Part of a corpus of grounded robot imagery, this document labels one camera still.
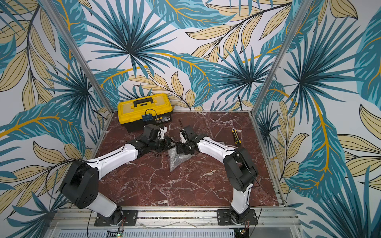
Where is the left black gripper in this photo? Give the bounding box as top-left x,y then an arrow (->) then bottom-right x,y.
150,135 -> 178,153

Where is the clear bubble wrap sheet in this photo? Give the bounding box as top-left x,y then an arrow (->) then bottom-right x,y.
168,148 -> 193,172

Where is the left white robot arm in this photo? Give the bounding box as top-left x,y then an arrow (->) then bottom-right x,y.
60,125 -> 172,226

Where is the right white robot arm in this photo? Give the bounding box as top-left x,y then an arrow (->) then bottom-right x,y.
176,135 -> 258,225

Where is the yellow black toolbox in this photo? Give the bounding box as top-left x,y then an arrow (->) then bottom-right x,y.
117,93 -> 173,132

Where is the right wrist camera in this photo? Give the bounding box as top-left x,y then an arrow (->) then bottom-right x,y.
180,126 -> 198,144

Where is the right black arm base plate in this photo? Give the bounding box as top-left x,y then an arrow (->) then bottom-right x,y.
216,208 -> 258,226

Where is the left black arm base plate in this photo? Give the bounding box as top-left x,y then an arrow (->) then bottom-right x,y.
94,209 -> 139,227

